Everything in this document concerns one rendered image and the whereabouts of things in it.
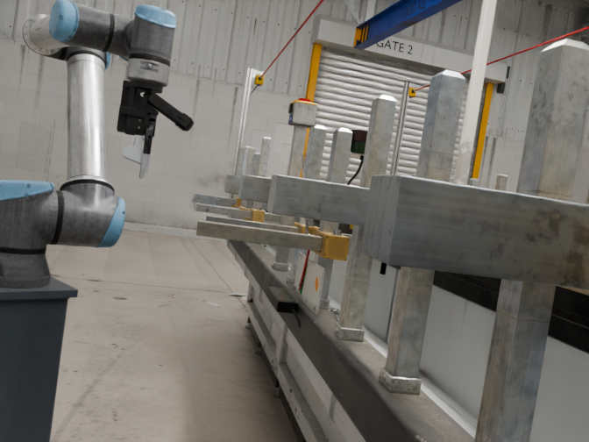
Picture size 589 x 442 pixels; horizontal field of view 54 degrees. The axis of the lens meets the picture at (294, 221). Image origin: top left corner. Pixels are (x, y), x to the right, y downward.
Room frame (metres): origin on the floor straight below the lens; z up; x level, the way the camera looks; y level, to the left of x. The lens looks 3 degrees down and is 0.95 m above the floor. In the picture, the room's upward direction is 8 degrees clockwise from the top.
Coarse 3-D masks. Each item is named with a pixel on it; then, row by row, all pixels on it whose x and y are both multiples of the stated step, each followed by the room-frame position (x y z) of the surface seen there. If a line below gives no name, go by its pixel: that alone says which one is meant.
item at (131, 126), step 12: (132, 84) 1.27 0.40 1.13; (144, 84) 1.26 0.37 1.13; (156, 84) 1.28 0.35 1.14; (132, 96) 1.28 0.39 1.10; (144, 96) 1.29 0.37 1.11; (120, 108) 1.25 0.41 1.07; (132, 108) 1.28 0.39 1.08; (144, 108) 1.29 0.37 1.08; (120, 120) 1.26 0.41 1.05; (132, 120) 1.27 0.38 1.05; (144, 120) 1.27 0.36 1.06; (132, 132) 1.26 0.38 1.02; (144, 132) 1.28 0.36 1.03
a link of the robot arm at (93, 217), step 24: (72, 48) 1.80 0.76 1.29; (72, 72) 1.77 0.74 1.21; (96, 72) 1.79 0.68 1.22; (72, 96) 1.74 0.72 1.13; (96, 96) 1.75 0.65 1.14; (72, 120) 1.70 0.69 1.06; (96, 120) 1.72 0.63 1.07; (72, 144) 1.67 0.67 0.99; (96, 144) 1.68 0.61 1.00; (72, 168) 1.63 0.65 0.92; (96, 168) 1.64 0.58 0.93; (72, 192) 1.57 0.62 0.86; (96, 192) 1.59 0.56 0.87; (72, 216) 1.52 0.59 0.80; (96, 216) 1.56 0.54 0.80; (120, 216) 1.60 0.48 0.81; (72, 240) 1.55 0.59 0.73; (96, 240) 1.58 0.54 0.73
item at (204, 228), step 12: (204, 228) 1.17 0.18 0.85; (216, 228) 1.17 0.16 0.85; (228, 228) 1.17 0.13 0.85; (240, 228) 1.18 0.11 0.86; (252, 228) 1.19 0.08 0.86; (240, 240) 1.18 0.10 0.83; (252, 240) 1.19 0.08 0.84; (264, 240) 1.19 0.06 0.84; (276, 240) 1.20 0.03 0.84; (288, 240) 1.20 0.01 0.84; (300, 240) 1.21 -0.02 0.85; (312, 240) 1.21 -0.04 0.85; (348, 252) 1.23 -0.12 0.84
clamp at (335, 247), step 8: (320, 232) 1.24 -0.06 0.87; (328, 232) 1.24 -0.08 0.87; (328, 240) 1.18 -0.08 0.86; (336, 240) 1.18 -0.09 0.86; (344, 240) 1.19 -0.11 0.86; (328, 248) 1.18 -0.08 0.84; (336, 248) 1.19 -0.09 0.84; (344, 248) 1.19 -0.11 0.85; (328, 256) 1.18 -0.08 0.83; (336, 256) 1.19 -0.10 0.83; (344, 256) 1.19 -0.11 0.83
